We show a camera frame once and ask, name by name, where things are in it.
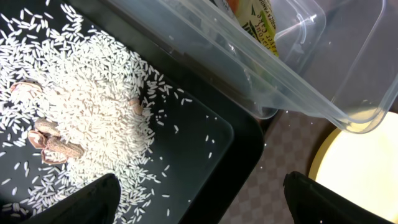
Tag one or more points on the clear plastic bin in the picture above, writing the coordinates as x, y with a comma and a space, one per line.
337, 59

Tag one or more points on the rice pile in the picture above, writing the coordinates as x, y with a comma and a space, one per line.
52, 43

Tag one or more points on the green orange snack wrapper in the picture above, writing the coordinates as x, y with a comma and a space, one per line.
255, 17

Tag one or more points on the yellow plate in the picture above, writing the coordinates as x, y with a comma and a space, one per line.
362, 168

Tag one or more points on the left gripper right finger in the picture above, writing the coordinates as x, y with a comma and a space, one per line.
311, 203

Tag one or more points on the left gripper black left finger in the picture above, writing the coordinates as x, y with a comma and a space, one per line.
95, 203

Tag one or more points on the peanut shell pieces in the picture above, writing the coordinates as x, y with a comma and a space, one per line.
86, 122

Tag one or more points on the black waste tray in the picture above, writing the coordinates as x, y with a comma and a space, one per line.
215, 131

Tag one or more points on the dark brown serving tray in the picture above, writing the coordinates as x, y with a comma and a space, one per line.
291, 145

